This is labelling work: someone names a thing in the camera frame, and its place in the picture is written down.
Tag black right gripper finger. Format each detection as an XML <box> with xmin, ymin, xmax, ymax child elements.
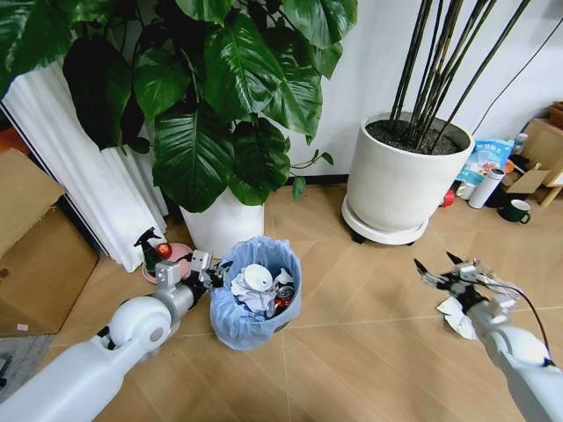
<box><xmin>413</xmin><ymin>258</ymin><xmax>451</xmax><ymax>289</ymax></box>
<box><xmin>445</xmin><ymin>251</ymin><xmax>466</xmax><ymax>276</ymax></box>

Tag blue-lined trash bin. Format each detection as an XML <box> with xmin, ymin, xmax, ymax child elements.
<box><xmin>208</xmin><ymin>236</ymin><xmax>304</xmax><ymax>352</ymax></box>

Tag grey floor mat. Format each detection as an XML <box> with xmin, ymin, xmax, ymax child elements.
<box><xmin>0</xmin><ymin>335</ymin><xmax>55</xmax><ymax>399</ymax></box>

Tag pink round tray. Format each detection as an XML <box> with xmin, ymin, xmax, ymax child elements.
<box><xmin>142</xmin><ymin>242</ymin><xmax>195</xmax><ymax>283</ymax></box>

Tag white round plastic lid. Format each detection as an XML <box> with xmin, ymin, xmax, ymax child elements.
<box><xmin>244</xmin><ymin>263</ymin><xmax>275</xmax><ymax>292</ymax></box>

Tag crumpled white paper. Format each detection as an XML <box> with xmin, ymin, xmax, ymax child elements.
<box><xmin>230</xmin><ymin>272</ymin><xmax>274</xmax><ymax>314</ymax></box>

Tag white square plant pot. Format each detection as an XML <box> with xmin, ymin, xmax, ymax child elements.
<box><xmin>179</xmin><ymin>187</ymin><xmax>267</xmax><ymax>260</ymax></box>

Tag dark green spray bottle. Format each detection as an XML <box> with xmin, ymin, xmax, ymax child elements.
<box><xmin>133</xmin><ymin>226</ymin><xmax>163</xmax><ymax>274</ymax></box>

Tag red drink can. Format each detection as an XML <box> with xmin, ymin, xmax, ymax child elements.
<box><xmin>266</xmin><ymin>284</ymin><xmax>296</xmax><ymax>318</ymax></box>

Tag white wheeled plant stand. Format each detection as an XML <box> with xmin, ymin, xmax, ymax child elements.
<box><xmin>341</xmin><ymin>196</ymin><xmax>430</xmax><ymax>246</ymax></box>

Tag dark green mug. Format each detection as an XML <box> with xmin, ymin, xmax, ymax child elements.
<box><xmin>497</xmin><ymin>199</ymin><xmax>532</xmax><ymax>225</ymax></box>

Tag white thermos bottle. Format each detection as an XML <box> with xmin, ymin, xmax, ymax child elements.
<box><xmin>467</xmin><ymin>166</ymin><xmax>505</xmax><ymax>209</ymax></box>

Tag white round plant pot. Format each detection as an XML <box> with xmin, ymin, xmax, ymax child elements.
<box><xmin>346</xmin><ymin>111</ymin><xmax>475</xmax><ymax>233</ymax></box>

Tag flat cardboard piece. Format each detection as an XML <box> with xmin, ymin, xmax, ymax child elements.
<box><xmin>505</xmin><ymin>168</ymin><xmax>552</xmax><ymax>195</ymax></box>

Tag blue printed bag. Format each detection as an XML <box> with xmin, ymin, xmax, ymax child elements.
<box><xmin>456</xmin><ymin>139</ymin><xmax>515</xmax><ymax>188</ymax></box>

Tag open brown cardboard box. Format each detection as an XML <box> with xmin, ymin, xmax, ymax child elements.
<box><xmin>520</xmin><ymin>100</ymin><xmax>563</xmax><ymax>177</ymax></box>

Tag white fluted panel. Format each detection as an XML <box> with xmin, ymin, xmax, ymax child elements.
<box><xmin>1</xmin><ymin>60</ymin><xmax>169</xmax><ymax>274</ymax></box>

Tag large-leaf green plant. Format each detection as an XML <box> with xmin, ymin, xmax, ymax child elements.
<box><xmin>0</xmin><ymin>0</ymin><xmax>360</xmax><ymax>215</ymax></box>

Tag large brown cardboard box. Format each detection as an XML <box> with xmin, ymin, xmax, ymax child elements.
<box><xmin>0</xmin><ymin>148</ymin><xmax>101</xmax><ymax>338</ymax></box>

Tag tall dark-stemmed plant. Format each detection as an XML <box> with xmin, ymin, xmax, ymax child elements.
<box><xmin>389</xmin><ymin>0</ymin><xmax>533</xmax><ymax>155</ymax></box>

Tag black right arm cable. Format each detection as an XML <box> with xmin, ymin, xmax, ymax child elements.
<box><xmin>486</xmin><ymin>281</ymin><xmax>556</xmax><ymax>369</ymax></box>

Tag light wooden furniture frame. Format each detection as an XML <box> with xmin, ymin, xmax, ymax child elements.
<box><xmin>539</xmin><ymin>169</ymin><xmax>563</xmax><ymax>208</ymax></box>

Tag black wall cable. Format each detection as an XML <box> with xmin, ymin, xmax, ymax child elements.
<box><xmin>471</xmin><ymin>24</ymin><xmax>563</xmax><ymax>135</ymax></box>

